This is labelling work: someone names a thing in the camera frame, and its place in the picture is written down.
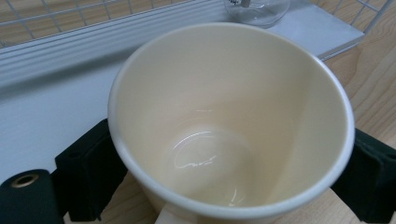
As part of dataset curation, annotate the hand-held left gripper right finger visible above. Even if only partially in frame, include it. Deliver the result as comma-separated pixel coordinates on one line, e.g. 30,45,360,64
330,128,396,224

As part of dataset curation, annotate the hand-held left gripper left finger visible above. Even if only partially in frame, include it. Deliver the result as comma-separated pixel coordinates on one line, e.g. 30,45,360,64
54,118,129,223

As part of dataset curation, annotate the cream ceramic mug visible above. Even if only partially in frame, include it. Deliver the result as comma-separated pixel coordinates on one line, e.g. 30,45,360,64
106,21,356,224

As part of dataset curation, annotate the lidded plastic cup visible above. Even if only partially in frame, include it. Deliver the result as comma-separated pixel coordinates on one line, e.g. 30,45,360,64
222,0,292,29

